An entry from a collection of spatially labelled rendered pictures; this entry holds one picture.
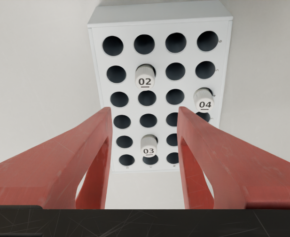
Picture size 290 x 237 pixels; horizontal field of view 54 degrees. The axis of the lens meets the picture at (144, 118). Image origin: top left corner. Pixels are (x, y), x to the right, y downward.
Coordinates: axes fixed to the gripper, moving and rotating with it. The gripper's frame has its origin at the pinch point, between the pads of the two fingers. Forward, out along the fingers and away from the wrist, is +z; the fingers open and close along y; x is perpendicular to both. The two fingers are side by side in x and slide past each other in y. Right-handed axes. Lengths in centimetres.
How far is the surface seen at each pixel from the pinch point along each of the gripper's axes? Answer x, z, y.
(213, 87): 1.7, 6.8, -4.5
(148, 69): 0.2, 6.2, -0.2
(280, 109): 6.1, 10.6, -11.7
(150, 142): 5.8, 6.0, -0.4
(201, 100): 2.0, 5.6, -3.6
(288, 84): 3.7, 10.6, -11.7
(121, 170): 9.5, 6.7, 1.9
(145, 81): 0.7, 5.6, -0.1
